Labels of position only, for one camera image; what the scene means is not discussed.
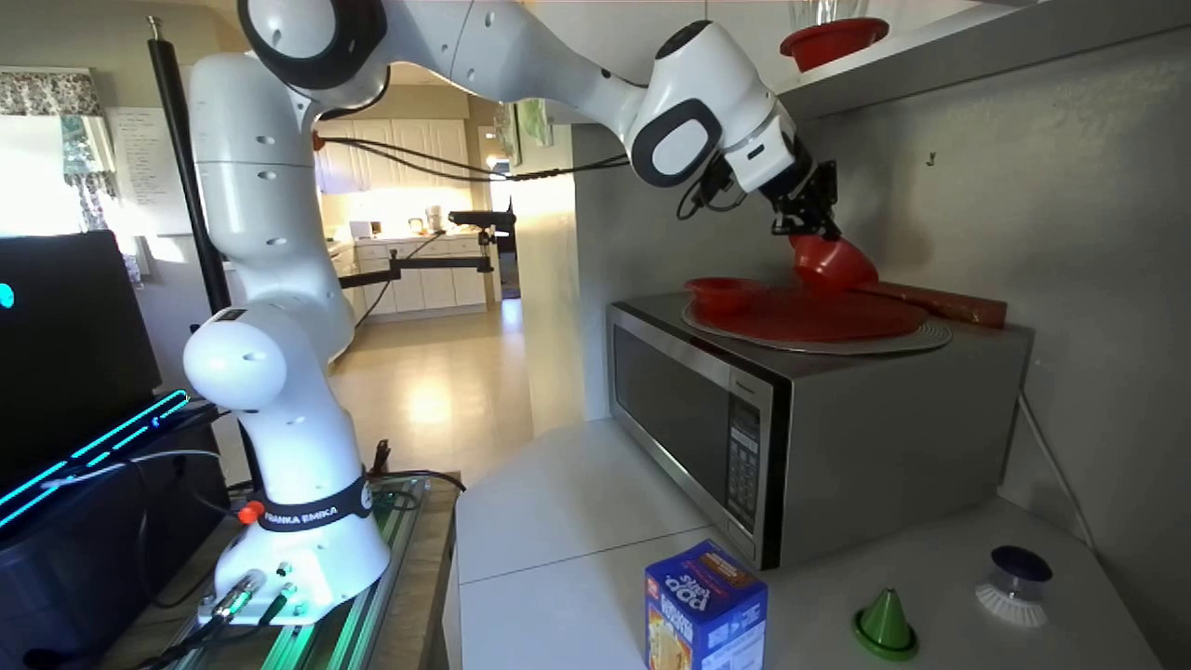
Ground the robot mounting table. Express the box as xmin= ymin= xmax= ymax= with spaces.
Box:
xmin=98 ymin=467 xmax=465 ymax=670

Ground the white upper cabinet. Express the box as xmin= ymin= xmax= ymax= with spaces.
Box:
xmin=539 ymin=0 xmax=1191 ymax=126

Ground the black vertical pole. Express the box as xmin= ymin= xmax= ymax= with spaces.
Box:
xmin=146 ymin=11 xmax=232 ymax=312

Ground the wooden rolling pin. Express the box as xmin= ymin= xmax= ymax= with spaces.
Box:
xmin=856 ymin=284 xmax=1008 ymax=326

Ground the red bowl on shelf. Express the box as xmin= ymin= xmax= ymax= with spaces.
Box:
xmin=778 ymin=18 xmax=891 ymax=70

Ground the black monitor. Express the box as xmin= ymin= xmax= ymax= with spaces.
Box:
xmin=0 ymin=229 xmax=161 ymax=488

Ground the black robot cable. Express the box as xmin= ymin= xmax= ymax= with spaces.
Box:
xmin=310 ymin=130 xmax=629 ymax=187

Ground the black camera on boom arm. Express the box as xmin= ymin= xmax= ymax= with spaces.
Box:
xmin=340 ymin=212 xmax=516 ymax=317

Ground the green cone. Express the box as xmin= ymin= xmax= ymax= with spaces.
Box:
xmin=853 ymin=589 xmax=920 ymax=660

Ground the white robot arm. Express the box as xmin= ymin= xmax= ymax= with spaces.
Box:
xmin=181 ymin=0 xmax=834 ymax=626

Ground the stainless steel microwave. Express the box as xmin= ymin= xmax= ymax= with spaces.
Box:
xmin=605 ymin=295 xmax=1032 ymax=570

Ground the blue white carton box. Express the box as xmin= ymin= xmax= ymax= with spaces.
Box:
xmin=645 ymin=538 xmax=765 ymax=670

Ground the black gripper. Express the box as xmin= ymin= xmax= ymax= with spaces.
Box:
xmin=764 ymin=158 xmax=837 ymax=237

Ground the small red bowl on microwave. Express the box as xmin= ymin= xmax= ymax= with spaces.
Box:
xmin=686 ymin=274 xmax=757 ymax=317

